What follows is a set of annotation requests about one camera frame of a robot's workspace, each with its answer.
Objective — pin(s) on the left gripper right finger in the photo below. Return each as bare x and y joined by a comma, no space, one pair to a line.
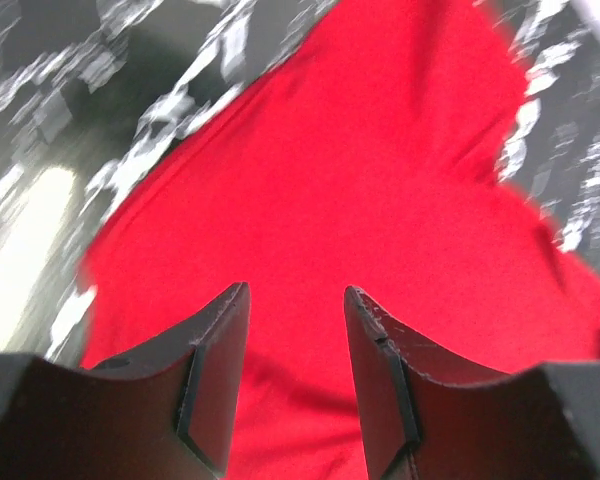
428,413

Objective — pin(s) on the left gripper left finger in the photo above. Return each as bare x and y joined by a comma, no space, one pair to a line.
164,409

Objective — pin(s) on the red t shirt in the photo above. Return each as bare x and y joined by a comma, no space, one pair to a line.
367,158

